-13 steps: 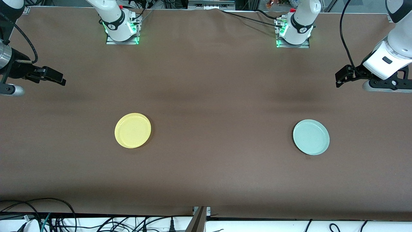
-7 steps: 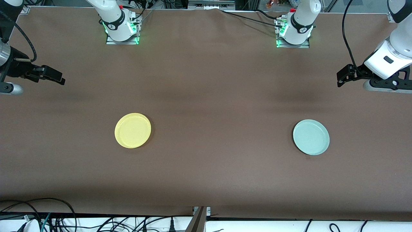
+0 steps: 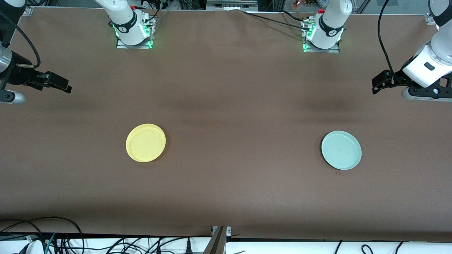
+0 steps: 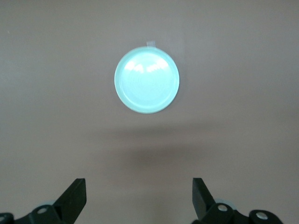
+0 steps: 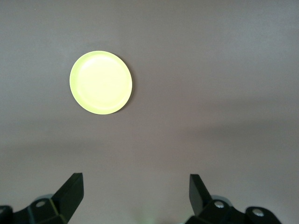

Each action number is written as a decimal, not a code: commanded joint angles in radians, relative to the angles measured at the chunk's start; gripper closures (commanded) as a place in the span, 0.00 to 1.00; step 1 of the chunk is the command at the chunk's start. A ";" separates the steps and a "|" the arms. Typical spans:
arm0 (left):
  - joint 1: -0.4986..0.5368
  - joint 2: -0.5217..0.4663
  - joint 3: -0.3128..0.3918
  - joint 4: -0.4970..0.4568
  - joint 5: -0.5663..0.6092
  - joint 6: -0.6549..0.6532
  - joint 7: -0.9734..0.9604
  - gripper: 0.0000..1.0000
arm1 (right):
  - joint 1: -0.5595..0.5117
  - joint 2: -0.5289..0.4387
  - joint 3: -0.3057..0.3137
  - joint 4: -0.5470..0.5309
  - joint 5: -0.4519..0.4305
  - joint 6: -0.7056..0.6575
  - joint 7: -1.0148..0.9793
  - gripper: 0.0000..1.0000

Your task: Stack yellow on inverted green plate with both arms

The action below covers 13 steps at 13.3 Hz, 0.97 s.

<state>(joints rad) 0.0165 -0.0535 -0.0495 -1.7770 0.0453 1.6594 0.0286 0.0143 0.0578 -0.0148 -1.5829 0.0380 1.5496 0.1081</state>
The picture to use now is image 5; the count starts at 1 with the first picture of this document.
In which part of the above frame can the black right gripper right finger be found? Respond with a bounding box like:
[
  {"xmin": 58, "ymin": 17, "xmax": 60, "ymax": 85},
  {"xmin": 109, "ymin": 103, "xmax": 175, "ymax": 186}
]
[{"xmin": 189, "ymin": 174, "xmax": 281, "ymax": 224}]

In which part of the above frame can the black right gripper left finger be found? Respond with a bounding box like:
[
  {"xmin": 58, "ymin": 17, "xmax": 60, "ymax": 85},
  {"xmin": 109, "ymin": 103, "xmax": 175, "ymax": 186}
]
[{"xmin": 0, "ymin": 172, "xmax": 85, "ymax": 224}]

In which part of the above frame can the pale yellow round plate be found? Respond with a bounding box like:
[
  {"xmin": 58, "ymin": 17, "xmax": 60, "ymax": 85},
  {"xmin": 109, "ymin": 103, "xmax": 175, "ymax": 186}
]
[{"xmin": 69, "ymin": 50, "xmax": 133, "ymax": 115}]

